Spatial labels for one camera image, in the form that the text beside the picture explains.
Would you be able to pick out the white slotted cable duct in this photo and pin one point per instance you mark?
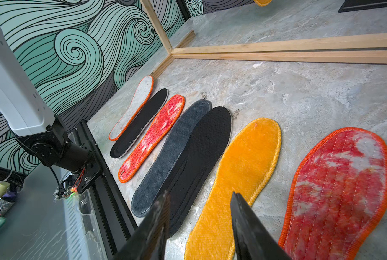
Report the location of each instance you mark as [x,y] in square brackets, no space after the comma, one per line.
[83,238]

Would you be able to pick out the wooden clothes rack frame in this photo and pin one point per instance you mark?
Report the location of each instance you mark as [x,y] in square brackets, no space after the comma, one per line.
[358,49]

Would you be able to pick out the black insole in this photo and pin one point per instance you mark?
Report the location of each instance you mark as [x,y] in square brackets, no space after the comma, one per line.
[204,148]
[140,122]

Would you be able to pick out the orange yellow insole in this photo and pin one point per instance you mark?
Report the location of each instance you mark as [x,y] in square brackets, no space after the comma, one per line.
[245,167]
[262,3]

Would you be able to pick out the red patterned insole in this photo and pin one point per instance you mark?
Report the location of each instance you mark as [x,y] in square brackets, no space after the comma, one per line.
[161,124]
[337,198]
[140,98]

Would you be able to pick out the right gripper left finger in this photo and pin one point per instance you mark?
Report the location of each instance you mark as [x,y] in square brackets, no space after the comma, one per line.
[149,240]

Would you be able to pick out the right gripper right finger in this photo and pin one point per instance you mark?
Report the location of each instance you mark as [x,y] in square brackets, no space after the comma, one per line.
[252,240]

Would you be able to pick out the grey insole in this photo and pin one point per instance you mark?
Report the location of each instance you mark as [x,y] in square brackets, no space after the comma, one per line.
[176,141]

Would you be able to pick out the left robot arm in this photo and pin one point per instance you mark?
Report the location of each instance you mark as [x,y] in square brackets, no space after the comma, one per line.
[34,124]

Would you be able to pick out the red patterned insole front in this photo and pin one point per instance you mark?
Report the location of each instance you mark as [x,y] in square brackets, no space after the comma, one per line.
[140,98]

